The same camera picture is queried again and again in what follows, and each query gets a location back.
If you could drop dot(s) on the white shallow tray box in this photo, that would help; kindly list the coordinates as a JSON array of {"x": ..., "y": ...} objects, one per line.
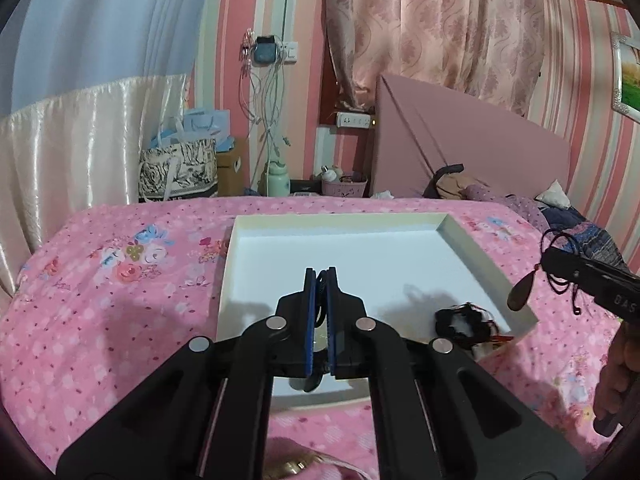
[{"x": 404, "y": 267}]

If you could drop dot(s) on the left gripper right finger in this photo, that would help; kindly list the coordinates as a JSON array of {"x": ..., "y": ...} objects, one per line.
[{"x": 437, "y": 414}]

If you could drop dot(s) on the white pillow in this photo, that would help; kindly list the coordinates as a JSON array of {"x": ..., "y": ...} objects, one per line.
[{"x": 554, "y": 196}]

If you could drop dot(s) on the blue and cream curtain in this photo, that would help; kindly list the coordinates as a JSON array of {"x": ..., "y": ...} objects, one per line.
[{"x": 84, "y": 85}]

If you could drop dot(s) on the green water bottle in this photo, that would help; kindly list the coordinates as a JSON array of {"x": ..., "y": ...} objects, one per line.
[{"x": 278, "y": 182}]

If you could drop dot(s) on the pink patterned curtain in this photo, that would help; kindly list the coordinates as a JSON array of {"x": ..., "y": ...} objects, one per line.
[{"x": 490, "y": 49}]

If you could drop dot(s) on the black white floral bag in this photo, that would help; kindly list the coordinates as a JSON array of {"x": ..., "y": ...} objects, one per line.
[{"x": 178, "y": 170}]

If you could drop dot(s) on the wall socket with chargers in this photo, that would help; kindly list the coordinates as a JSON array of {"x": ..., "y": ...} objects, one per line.
[{"x": 262, "y": 51}]

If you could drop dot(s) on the person left hand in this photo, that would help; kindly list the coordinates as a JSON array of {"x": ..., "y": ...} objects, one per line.
[{"x": 285, "y": 459}]

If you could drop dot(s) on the brown cardboard box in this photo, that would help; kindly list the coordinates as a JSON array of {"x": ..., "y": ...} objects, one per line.
[{"x": 230, "y": 169}]

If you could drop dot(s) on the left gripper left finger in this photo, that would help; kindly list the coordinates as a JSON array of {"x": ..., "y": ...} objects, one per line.
[{"x": 207, "y": 399}]

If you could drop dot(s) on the purple dotted cloth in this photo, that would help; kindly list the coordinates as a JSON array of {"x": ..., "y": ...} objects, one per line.
[{"x": 523, "y": 206}]

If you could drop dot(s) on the dark patterned blanket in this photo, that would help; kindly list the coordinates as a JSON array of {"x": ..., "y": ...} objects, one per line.
[{"x": 583, "y": 236}]

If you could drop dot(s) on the person right hand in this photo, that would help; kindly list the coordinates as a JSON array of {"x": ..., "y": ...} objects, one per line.
[{"x": 618, "y": 373}]

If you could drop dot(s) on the pink headboard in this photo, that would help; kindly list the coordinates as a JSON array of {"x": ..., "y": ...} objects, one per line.
[{"x": 422, "y": 128}]

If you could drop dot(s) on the light blue paper bag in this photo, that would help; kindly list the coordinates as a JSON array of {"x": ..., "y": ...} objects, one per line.
[{"x": 194, "y": 125}]

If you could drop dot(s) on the pink plastic basket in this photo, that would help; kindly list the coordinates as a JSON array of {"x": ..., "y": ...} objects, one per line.
[{"x": 349, "y": 188}]

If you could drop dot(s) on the pink floral bed sheet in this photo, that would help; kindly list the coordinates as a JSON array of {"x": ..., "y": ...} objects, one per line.
[{"x": 120, "y": 288}]

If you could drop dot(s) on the white power strip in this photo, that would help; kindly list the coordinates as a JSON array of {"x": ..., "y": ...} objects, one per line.
[{"x": 354, "y": 120}]

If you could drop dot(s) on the framed landscape picture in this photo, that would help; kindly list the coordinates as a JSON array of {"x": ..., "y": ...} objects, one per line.
[{"x": 626, "y": 78}]

